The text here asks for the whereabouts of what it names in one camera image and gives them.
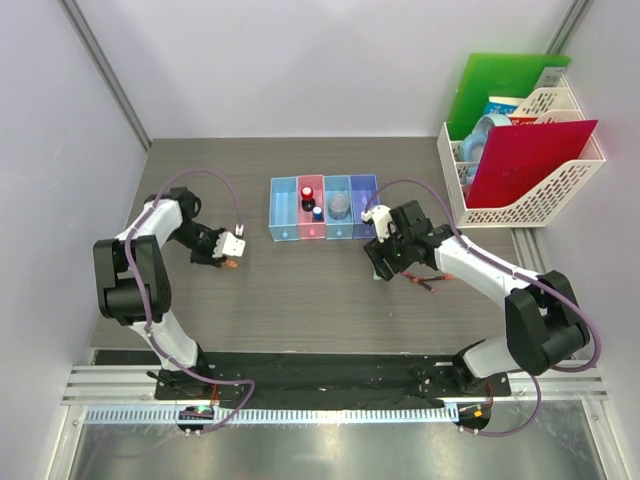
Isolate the blue white book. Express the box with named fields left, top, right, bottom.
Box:
left=483, top=96, right=525, bottom=115

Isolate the white file organizer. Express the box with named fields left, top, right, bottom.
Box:
left=437, top=78, right=606, bottom=228

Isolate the magenta folder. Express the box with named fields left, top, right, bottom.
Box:
left=466, top=119, right=598, bottom=209

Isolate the dark red pen refill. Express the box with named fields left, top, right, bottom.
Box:
left=402, top=272, right=435, bottom=293

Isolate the pink drawer box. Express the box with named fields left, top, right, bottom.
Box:
left=297, top=175, right=326, bottom=240

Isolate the red ink bottle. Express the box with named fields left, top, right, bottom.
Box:
left=300, top=186, right=316, bottom=212

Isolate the red white book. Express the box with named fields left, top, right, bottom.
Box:
left=509, top=116, right=538, bottom=125

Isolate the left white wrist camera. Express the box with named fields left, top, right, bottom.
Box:
left=213, top=225, right=246, bottom=258

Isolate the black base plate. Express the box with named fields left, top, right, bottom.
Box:
left=92, top=349, right=511, bottom=401

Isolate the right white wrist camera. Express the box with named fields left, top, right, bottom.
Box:
left=361, top=205, right=397, bottom=243

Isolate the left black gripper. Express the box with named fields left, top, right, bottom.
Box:
left=170, top=223, right=230, bottom=268

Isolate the blue tape roll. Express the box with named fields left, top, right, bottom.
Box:
left=458, top=113, right=512, bottom=163

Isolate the light blue drawer box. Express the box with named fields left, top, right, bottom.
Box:
left=269, top=176, right=299, bottom=242

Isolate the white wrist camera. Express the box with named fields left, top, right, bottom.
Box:
left=213, top=225, right=246, bottom=258
left=361, top=205, right=397, bottom=243

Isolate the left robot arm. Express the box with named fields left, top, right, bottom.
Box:
left=93, top=187, right=244, bottom=399

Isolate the green folder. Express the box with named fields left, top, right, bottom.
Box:
left=447, top=53, right=571, bottom=140

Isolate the slotted cable duct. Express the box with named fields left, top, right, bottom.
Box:
left=84, top=404, right=459, bottom=426

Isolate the purple drawer box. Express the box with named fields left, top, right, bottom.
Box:
left=349, top=174, right=379, bottom=239

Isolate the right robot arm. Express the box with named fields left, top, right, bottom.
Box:
left=361, top=200, right=591, bottom=395

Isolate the clear paper clip jar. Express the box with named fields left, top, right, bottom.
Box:
left=327, top=192, right=351, bottom=221

